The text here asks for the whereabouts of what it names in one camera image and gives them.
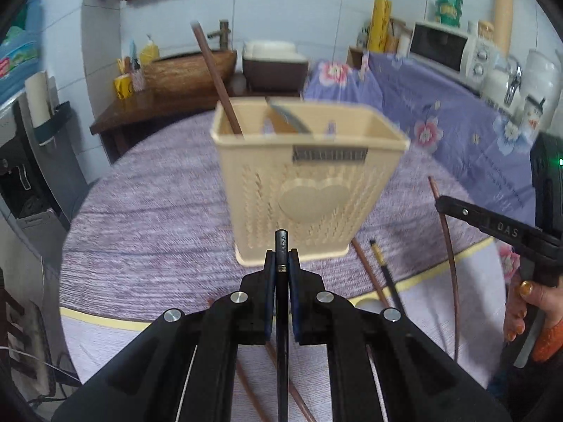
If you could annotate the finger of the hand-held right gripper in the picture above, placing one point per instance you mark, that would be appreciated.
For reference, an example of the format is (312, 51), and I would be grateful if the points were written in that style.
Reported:
(484, 220)

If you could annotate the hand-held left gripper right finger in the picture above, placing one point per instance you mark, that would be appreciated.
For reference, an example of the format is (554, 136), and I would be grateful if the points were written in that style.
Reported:
(294, 303)

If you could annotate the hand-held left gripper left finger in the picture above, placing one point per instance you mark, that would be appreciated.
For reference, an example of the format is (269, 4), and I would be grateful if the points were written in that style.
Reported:
(269, 303)

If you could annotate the black chopstick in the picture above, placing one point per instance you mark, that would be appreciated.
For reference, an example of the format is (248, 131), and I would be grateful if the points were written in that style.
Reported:
(281, 360)
(387, 274)

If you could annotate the beige plastic utensil holder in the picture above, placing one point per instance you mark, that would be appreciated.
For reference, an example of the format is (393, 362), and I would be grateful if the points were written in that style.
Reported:
(303, 193)

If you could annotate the metal knife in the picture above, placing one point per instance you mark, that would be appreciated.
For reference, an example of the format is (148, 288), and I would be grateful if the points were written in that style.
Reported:
(288, 116)

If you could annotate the brown wooden chopstick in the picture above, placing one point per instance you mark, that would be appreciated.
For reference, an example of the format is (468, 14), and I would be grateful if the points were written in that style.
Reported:
(449, 246)
(301, 398)
(253, 393)
(369, 270)
(215, 74)

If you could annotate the person's right hand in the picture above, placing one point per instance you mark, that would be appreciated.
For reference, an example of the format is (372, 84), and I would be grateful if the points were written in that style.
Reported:
(515, 316)

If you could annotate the white snowman jug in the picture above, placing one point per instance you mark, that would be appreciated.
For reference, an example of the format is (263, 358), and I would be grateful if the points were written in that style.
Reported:
(540, 92)

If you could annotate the white tablecloth with yellow trim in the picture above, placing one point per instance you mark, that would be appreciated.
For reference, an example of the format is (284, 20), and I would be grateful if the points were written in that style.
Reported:
(440, 316)

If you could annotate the purple floral cloth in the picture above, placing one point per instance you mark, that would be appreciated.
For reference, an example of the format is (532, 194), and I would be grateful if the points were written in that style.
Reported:
(440, 114)

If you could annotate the purple woven tablecloth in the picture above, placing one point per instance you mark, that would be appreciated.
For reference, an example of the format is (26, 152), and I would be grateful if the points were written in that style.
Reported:
(154, 237)

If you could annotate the glass jar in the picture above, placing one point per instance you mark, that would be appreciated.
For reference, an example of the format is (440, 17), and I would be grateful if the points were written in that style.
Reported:
(485, 30)

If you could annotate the white microwave oven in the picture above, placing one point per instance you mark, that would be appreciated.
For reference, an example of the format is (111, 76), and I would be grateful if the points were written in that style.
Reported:
(444, 50)

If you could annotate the tall beige roll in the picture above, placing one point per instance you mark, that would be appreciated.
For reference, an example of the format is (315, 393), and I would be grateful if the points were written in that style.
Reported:
(503, 13)

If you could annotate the green plastic container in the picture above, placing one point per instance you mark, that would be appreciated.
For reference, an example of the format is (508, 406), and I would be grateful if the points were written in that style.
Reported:
(449, 6)

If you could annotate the yellow patterned roll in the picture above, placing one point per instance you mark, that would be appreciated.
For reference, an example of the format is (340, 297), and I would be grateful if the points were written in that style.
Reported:
(380, 24)

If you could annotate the dark wooden counter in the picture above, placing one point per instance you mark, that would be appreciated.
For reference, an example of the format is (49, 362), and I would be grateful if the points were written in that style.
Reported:
(132, 112)

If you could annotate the brown and white box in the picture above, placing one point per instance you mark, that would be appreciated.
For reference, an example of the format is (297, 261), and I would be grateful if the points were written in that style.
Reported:
(272, 66)

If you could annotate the wooden basin sink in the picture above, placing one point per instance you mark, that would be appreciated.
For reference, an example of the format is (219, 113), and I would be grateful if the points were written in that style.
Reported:
(189, 72)

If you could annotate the yellow cup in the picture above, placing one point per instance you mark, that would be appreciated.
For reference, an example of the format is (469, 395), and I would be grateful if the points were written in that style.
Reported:
(124, 87)

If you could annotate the water dispenser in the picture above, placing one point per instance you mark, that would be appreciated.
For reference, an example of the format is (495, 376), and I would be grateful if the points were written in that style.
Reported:
(31, 176)

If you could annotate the yellow dish soap bottle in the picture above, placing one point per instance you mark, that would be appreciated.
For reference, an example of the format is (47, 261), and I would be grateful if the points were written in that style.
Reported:
(149, 52)

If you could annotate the white paper roll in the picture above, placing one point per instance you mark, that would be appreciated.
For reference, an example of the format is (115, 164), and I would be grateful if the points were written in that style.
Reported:
(38, 96)

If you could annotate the blue plastic tub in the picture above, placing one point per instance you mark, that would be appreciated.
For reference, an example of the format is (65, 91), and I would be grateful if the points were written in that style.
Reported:
(20, 57)

